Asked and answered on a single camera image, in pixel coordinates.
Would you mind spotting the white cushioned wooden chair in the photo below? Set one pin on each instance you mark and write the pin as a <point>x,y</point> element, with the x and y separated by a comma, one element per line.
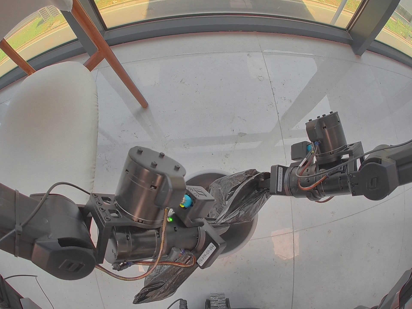
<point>48,124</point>

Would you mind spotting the window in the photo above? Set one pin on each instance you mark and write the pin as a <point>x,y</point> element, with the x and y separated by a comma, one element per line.
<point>225,32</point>

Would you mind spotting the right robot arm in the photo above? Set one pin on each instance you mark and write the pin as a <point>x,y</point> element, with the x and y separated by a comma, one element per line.
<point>379,175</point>

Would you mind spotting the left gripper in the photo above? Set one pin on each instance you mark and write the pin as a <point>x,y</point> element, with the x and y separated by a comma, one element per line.
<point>144,245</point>

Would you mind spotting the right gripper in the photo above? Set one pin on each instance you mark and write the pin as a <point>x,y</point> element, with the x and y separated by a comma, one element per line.
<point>280,179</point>

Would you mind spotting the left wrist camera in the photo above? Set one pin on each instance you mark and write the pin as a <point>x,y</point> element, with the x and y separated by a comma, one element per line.
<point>201,203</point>

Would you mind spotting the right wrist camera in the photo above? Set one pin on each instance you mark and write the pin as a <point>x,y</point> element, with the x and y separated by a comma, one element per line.
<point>299,151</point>

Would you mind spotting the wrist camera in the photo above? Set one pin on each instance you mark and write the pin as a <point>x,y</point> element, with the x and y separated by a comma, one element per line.
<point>299,151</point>
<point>201,203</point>

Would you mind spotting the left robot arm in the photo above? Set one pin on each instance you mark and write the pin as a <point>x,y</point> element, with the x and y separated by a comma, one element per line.
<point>58,224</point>

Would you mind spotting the white trash bin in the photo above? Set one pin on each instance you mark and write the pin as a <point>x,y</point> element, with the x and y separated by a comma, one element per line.
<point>241,237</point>

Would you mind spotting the black plastic bag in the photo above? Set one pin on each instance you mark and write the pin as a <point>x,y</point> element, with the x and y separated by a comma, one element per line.
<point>238,198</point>

